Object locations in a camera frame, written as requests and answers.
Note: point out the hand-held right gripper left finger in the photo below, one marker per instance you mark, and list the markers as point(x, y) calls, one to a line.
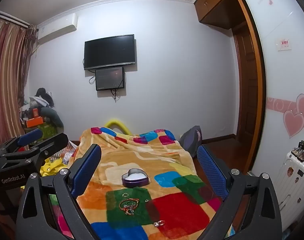
point(88, 166)

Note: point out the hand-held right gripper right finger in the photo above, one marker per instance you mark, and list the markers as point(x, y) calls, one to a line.
point(212, 172)

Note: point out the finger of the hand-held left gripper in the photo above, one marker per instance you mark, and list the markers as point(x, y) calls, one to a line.
point(50, 148)
point(29, 137)

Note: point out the purple heart-shaped tin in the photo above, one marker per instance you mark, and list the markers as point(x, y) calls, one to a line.
point(134, 183)

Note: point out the silver flower ornament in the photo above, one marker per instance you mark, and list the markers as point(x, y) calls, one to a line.
point(159, 223)

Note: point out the orange box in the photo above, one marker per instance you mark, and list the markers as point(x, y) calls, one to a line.
point(34, 122)

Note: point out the printed white cloth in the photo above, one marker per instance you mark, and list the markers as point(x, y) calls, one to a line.
point(69, 153)

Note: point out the yellow cloth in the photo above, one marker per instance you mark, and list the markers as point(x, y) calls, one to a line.
point(50, 168)

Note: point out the grey backpack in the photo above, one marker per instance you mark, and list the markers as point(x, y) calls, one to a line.
point(189, 141)

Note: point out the pile of clothes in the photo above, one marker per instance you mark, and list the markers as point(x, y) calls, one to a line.
point(45, 100)

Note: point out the yellow foam tube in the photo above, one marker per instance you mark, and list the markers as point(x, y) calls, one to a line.
point(117, 123)

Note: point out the colourful patchwork fleece blanket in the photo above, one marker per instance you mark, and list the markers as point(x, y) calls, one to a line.
point(147, 155)

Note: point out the striped red curtain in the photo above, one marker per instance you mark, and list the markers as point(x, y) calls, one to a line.
point(7, 80)

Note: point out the white stickered suitcase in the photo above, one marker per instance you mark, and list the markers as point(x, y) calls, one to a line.
point(292, 187)

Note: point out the small cosmetic containers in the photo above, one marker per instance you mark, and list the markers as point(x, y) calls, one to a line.
point(302, 151)

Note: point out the brown wooden door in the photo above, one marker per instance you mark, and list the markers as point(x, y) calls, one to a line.
point(247, 85)

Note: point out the white air conditioner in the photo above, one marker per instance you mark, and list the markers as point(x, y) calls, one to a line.
point(57, 28)

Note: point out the white heart-print wardrobe door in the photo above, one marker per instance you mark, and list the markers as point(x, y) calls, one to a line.
point(279, 80)

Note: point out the red and white paper notice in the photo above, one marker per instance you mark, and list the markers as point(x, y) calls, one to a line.
point(284, 44)

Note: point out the wooden overhead cabinet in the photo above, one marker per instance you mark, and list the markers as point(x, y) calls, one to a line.
point(212, 2)

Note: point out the small black wall monitor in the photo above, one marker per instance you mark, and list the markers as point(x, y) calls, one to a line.
point(109, 78)

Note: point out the black wall television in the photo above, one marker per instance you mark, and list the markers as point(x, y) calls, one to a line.
point(109, 52)

